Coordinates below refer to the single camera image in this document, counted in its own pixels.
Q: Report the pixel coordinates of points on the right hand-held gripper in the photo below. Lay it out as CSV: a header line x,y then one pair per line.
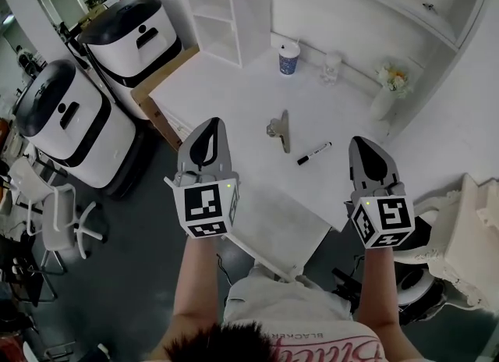
x,y
390,216

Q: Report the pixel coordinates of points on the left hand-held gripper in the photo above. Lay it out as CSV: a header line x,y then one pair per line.
x,y
202,204

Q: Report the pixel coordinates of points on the black and white marker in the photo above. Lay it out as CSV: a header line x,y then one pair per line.
x,y
313,153

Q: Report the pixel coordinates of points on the large metal binder clip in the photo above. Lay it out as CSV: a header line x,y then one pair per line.
x,y
282,132

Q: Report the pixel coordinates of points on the person's right forearm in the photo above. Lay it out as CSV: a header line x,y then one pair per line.
x,y
378,298

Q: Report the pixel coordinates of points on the person's left forearm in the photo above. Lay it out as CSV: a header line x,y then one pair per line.
x,y
195,294

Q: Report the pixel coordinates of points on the white black robot base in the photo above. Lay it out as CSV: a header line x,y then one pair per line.
x,y
128,52
70,126

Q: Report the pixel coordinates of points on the white swivel chair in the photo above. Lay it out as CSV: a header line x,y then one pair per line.
x,y
58,220

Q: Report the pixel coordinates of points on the white vase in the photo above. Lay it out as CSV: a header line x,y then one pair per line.
x,y
381,105

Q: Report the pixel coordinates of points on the ornate white dresser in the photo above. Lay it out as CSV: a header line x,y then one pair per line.
x,y
464,235

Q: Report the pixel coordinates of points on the round white black device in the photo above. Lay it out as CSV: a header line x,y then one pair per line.
x,y
419,286

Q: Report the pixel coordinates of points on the blue patterned paper cup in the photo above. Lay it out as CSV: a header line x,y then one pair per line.
x,y
289,60

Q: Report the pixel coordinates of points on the white shelf unit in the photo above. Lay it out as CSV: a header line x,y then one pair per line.
x,y
241,13

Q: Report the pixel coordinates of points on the person's light grey trousers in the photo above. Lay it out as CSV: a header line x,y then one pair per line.
x,y
288,302

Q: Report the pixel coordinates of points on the person's white t-shirt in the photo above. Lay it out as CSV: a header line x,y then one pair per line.
x,y
339,346

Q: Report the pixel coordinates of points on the white plastic chair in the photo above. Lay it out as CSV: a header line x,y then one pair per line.
x,y
27,181

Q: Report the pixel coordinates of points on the black metal chair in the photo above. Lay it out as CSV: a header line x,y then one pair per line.
x,y
27,282

